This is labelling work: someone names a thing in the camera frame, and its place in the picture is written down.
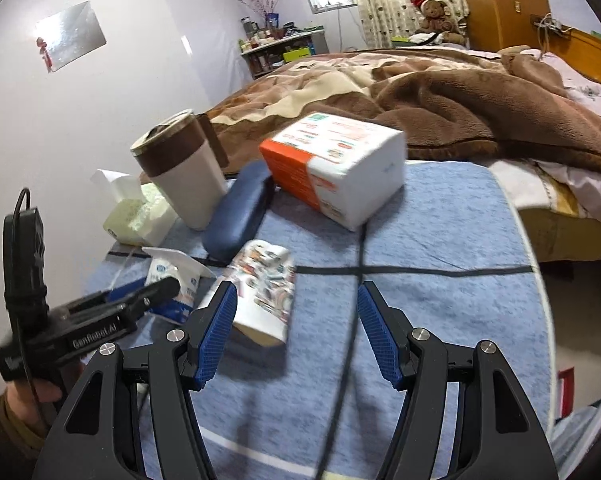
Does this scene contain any teddy bear with red hat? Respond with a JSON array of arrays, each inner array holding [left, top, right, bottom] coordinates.
[[409, 0, 467, 47]]

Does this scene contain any shiny wall poster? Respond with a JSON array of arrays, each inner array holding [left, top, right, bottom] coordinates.
[[34, 1, 107, 74]]

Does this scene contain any pink bed sheet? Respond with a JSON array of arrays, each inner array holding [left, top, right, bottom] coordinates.
[[480, 49, 601, 241]]

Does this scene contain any cluttered shelf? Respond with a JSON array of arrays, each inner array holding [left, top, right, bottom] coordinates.
[[237, 15, 329, 80]]

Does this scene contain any orange and white tissue pack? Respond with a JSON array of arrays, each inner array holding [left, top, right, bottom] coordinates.
[[258, 112, 407, 233]]

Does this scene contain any green soft tissue pack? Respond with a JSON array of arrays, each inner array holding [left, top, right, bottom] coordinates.
[[89, 168, 180, 247]]

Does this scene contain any clear bottle with blue label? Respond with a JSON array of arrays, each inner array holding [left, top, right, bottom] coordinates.
[[141, 246, 217, 325]]

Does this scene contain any blue glasses case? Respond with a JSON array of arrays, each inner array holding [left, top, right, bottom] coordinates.
[[201, 160, 277, 264]]

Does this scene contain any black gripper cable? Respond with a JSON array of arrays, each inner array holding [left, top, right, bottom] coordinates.
[[10, 187, 49, 413]]

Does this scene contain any printed paper cup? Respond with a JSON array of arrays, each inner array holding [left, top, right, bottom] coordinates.
[[222, 239, 298, 349]]

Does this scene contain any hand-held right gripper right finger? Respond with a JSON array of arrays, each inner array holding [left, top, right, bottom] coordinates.
[[356, 280, 571, 480]]

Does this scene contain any person's left forearm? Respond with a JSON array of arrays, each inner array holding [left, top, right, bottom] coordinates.
[[0, 394, 52, 462]]

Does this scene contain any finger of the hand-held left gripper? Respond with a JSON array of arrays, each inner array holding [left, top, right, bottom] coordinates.
[[100, 281, 150, 307], [115, 276, 182, 319]]

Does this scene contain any blue table mat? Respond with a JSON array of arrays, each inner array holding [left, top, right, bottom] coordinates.
[[83, 159, 554, 480]]

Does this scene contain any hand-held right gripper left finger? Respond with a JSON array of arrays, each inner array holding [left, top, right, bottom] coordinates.
[[33, 280, 239, 480]]

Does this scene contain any brown blanket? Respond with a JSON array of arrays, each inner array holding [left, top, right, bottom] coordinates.
[[200, 47, 601, 181]]

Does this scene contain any power strip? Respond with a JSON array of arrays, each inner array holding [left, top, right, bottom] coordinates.
[[530, 12, 567, 37]]

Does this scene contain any black table cable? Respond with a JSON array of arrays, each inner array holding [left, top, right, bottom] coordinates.
[[313, 224, 368, 480]]

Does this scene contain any patterned curtain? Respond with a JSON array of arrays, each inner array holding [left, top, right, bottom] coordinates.
[[347, 0, 470, 48]]

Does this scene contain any wooden headboard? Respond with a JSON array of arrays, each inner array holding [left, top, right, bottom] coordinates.
[[530, 19, 601, 111]]

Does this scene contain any person's left hand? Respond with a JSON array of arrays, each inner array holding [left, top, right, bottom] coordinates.
[[5, 377, 68, 428]]

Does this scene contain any wooden wardrobe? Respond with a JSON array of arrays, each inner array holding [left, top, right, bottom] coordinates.
[[451, 0, 552, 55]]

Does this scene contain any white tumbler with brown band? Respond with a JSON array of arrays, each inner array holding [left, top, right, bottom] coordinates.
[[130, 109, 230, 232]]

